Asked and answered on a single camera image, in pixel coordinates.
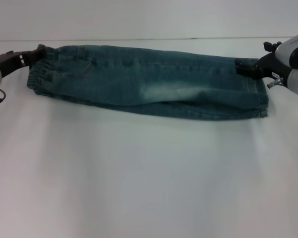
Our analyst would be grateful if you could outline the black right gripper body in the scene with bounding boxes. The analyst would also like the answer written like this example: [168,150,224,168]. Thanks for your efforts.
[252,51,293,86]

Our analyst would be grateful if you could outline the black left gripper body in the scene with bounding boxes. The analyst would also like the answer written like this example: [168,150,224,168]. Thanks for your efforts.
[0,50,25,78]

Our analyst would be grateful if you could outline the blue denim shorts with embroidery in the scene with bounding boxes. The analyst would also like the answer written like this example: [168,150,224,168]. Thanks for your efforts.
[26,44,269,119]

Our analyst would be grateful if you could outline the right gripper cable with plug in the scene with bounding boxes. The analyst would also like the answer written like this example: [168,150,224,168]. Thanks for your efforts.
[267,76,284,89]

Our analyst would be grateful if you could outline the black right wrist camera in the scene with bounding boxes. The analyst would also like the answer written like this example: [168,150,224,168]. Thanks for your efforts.
[263,41,283,53]

